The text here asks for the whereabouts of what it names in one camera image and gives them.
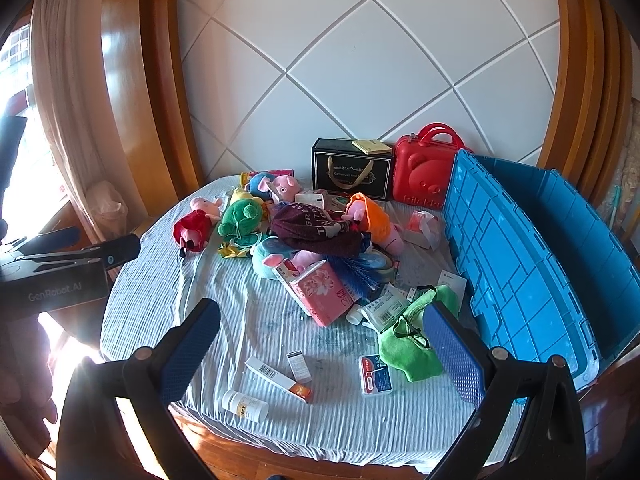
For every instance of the green plush cloth toy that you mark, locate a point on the green plush cloth toy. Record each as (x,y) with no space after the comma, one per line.
(405,355)

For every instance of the pig plush orange dress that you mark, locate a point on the pig plush orange dress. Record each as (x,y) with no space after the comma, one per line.
(375,220)

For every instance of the person's left hand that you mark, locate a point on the person's left hand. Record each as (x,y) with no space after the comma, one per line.
(27,380)

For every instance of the long white orange box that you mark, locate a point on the long white orange box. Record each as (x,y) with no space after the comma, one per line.
(272,372)

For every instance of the open pink tissue pack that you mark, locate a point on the open pink tissue pack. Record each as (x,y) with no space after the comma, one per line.
(420,230)

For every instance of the blue plastic storage container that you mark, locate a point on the blue plastic storage container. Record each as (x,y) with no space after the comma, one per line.
(500,240)

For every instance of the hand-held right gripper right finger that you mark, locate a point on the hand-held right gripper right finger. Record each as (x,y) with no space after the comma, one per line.
(452,355)

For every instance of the green frog plush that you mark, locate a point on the green frog plush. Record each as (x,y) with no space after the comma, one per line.
(240,217)

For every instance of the black gift box gold ribbon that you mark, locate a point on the black gift box gold ribbon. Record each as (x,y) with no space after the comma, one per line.
(380,180)

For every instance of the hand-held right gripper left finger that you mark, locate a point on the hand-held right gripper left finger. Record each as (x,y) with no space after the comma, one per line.
(190,350)

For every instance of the pig plush red dress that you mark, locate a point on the pig plush red dress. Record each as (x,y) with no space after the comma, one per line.
(192,227)

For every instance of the small white box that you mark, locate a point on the small white box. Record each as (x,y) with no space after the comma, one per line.
(299,367)

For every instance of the yellow notepad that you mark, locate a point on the yellow notepad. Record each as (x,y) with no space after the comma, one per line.
(372,146)

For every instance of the tape roll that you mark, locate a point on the tape roll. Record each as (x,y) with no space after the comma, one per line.
(391,271)

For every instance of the teal plush toy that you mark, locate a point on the teal plush toy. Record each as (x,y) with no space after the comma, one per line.
(267,255)

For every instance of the beige curtain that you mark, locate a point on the beige curtain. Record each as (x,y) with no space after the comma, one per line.
(65,85)

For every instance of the white plastic bag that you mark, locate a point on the white plastic bag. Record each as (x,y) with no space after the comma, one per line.
(105,205)

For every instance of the white medicine bottle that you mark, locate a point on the white medicine bottle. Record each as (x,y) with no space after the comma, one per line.
(245,405)

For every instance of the yellow plush toy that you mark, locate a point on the yellow plush toy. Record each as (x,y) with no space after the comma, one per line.
(242,194)

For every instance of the pink floral tissue pack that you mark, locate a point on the pink floral tissue pack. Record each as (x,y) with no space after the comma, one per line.
(320,295)

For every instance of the pig plush blue shirt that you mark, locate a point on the pig plush blue shirt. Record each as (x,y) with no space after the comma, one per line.
(280,187)

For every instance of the curved wooden frame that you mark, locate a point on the curved wooden frame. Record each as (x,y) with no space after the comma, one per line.
(575,110)
(125,85)

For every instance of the blue bristle brush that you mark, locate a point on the blue bristle brush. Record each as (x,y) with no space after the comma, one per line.
(350,275)

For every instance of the red bear suitcase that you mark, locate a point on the red bear suitcase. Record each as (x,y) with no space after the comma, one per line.
(425,175)

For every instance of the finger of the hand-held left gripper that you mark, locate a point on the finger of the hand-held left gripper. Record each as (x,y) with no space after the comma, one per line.
(55,239)
(120,251)

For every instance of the maroon knit hat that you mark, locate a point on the maroon knit hat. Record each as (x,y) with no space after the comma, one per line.
(310,230)

